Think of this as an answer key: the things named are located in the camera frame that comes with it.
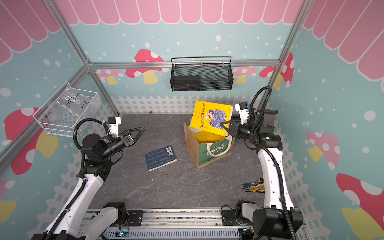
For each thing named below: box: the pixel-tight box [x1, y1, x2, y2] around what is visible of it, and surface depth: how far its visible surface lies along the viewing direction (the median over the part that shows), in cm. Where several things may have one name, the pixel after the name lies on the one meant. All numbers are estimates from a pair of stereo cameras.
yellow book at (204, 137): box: [194, 131, 227, 144], surface depth 93 cm
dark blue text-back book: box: [145, 145, 178, 172], surface depth 96 cm
